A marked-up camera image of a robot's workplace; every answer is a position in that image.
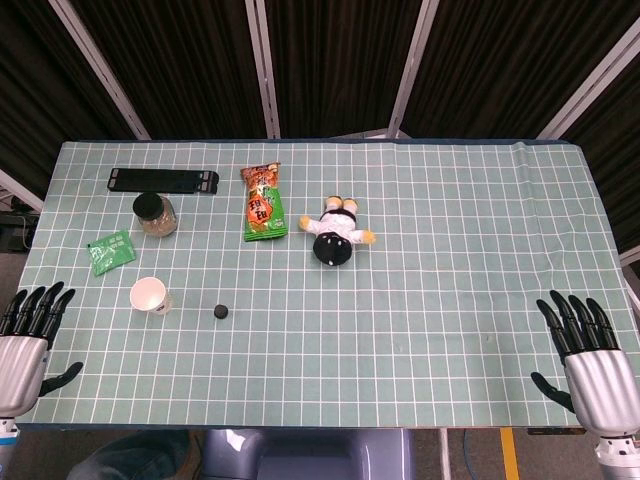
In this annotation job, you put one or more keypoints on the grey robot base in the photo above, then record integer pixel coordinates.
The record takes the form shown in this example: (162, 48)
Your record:
(305, 455)

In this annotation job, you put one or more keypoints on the plush doll with black hair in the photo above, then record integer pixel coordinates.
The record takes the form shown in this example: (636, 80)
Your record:
(335, 237)

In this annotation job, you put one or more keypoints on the black equipment box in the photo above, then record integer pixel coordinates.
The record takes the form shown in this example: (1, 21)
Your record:
(15, 227)

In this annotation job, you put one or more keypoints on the orange green snack bag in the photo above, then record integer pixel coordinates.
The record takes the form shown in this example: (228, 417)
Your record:
(262, 205)

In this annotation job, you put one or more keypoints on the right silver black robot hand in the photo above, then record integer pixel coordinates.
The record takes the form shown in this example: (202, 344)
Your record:
(600, 390)

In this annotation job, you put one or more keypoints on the dark bag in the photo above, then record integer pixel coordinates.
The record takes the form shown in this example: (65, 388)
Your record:
(130, 457)

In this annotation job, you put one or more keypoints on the small black cap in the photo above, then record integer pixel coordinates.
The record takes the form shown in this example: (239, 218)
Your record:
(221, 311)

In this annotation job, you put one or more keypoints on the green sachet packet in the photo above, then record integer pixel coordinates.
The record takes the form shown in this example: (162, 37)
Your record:
(111, 252)

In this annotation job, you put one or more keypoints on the glass jar with black lid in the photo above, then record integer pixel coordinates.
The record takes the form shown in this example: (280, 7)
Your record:
(156, 215)

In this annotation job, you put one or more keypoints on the green checked tablecloth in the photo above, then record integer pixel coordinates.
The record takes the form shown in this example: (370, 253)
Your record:
(375, 325)

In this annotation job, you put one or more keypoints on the yellow floor tape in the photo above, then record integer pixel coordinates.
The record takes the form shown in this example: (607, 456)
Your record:
(509, 455)

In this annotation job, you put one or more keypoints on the white paper cup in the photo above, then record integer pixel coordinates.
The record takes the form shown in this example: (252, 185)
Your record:
(149, 296)

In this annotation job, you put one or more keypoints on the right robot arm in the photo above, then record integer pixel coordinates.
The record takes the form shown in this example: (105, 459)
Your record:
(617, 457)

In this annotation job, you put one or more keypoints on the white partition post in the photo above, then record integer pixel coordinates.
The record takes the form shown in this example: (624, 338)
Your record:
(414, 70)
(590, 85)
(631, 270)
(100, 70)
(264, 70)
(22, 192)

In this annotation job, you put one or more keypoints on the black ribbed partition panel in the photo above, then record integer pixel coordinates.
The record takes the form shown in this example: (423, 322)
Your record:
(620, 165)
(185, 65)
(510, 60)
(40, 90)
(340, 65)

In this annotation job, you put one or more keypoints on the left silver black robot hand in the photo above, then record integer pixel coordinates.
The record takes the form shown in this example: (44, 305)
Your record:
(17, 367)

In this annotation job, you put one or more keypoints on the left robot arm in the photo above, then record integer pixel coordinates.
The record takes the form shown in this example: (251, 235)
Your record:
(6, 445)

